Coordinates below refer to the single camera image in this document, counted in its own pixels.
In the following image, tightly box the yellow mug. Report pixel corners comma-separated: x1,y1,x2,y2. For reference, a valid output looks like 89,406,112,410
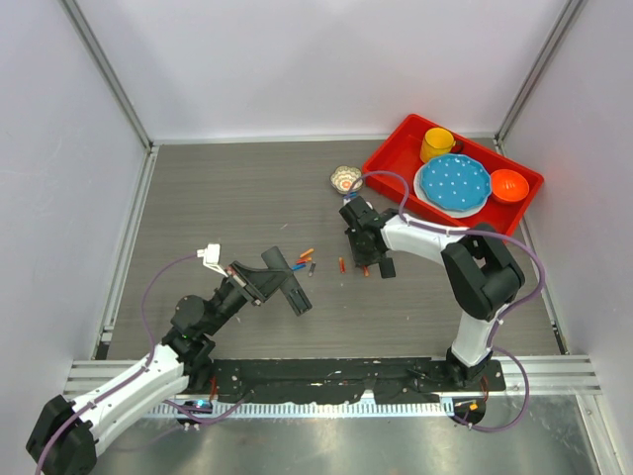
419,127,464,163

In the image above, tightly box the black remote control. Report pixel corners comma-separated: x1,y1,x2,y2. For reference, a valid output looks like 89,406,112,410
261,246,313,317

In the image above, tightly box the blue dotted plate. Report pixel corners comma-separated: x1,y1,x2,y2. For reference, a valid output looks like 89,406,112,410
420,153,492,211

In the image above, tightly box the small patterned bowl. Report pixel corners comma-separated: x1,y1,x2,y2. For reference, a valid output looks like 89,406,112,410
329,165,364,195

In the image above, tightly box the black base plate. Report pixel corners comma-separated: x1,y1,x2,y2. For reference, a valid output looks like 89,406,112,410
213,357,506,405

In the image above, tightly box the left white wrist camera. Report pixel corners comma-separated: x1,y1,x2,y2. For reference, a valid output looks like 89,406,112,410
196,243,227,277

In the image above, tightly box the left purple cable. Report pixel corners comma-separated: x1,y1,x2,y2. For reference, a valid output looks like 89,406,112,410
34,252,248,475

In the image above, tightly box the orange bowl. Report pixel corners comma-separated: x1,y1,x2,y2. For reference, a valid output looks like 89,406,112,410
491,169,530,204

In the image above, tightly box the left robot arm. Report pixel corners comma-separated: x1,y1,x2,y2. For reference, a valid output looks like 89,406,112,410
26,246,312,474

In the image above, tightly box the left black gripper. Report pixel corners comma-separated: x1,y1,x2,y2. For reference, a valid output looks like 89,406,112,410
204,260,292,336

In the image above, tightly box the black battery cover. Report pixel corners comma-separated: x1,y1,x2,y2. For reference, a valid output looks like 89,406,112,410
379,257,396,279

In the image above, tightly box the white cable duct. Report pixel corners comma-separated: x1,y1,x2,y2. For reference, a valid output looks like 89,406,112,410
147,399,456,420

